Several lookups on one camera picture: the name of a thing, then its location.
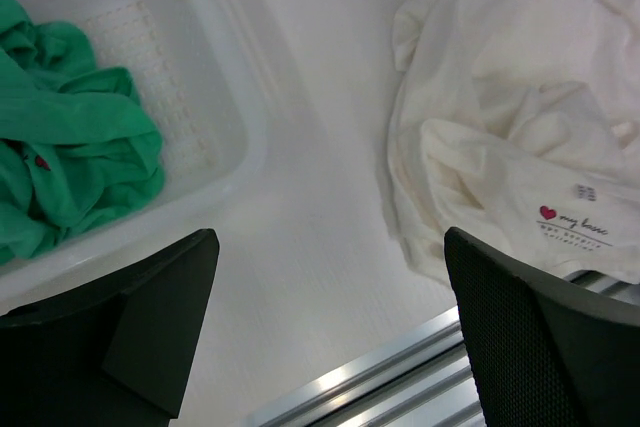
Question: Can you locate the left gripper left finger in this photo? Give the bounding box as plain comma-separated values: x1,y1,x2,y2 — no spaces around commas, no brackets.
1,229,220,426

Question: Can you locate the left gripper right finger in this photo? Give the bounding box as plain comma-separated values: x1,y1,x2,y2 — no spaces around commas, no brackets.
444,228,639,426

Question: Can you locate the green tank top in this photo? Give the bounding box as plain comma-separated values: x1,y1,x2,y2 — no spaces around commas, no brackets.
1,0,165,264

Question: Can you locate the white tank top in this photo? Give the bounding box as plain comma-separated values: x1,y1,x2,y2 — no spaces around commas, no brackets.
387,0,639,284

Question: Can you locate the white plastic basket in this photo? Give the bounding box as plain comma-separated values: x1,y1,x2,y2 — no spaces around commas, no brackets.
1,0,266,310

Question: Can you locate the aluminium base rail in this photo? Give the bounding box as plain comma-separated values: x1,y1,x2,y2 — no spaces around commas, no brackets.
244,269,640,427

